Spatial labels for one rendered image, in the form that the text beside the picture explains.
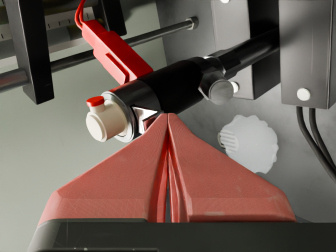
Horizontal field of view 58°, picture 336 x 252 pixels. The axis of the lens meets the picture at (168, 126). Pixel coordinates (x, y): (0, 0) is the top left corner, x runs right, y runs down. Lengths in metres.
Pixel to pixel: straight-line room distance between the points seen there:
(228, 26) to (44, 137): 0.29
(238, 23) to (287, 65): 0.05
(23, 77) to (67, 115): 0.14
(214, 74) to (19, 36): 0.20
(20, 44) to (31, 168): 0.19
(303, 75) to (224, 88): 0.10
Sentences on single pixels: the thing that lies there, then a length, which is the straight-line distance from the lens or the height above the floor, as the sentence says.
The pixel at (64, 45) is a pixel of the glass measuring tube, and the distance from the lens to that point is 0.44.
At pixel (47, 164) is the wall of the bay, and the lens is 0.46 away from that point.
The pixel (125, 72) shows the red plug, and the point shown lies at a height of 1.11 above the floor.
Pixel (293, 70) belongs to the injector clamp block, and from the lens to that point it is 0.26.
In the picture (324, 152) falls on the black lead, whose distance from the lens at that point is 0.26.
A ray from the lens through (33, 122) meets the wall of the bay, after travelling 0.44.
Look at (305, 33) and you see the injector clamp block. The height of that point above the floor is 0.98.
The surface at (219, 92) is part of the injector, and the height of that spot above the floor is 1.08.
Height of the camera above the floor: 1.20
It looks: 37 degrees down
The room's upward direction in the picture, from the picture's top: 120 degrees counter-clockwise
